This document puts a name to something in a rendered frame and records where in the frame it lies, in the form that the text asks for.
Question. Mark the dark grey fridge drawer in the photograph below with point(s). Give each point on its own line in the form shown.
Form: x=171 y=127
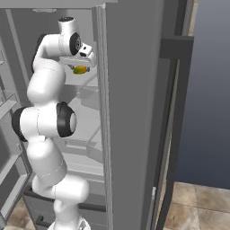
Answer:
x=90 y=206

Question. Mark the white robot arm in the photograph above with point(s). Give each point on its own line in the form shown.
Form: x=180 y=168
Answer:
x=45 y=86

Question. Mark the grey fridge door with shelves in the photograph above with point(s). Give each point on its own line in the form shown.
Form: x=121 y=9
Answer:
x=9 y=125

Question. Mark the yellow green mango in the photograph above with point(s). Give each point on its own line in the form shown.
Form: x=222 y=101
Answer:
x=79 y=69

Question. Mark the grey fridge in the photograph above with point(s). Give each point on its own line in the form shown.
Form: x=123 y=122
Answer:
x=90 y=119

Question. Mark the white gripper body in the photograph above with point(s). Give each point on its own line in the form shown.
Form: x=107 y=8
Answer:
x=78 y=61

